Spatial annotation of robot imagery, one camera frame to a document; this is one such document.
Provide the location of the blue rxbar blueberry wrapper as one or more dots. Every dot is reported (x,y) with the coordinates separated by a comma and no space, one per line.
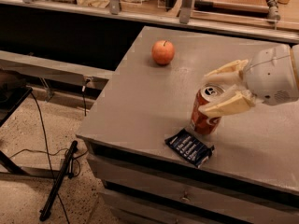
(190,148)

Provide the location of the red apple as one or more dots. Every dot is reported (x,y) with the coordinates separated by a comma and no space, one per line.
(163,52)

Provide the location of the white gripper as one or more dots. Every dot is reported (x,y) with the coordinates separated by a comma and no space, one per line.
(269,75)

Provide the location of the grey drawer cabinet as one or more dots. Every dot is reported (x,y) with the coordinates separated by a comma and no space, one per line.
(144,190)

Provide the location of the red coke can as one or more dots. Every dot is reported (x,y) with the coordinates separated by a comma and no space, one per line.
(201,123)

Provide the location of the black power strip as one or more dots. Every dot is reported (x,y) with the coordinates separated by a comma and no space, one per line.
(58,180)

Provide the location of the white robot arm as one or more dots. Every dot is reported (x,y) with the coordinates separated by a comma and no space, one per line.
(270,77)

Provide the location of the metal bracket post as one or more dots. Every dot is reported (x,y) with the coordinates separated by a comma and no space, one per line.
(185,11)

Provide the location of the black side table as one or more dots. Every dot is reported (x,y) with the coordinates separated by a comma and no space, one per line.
(7,108)

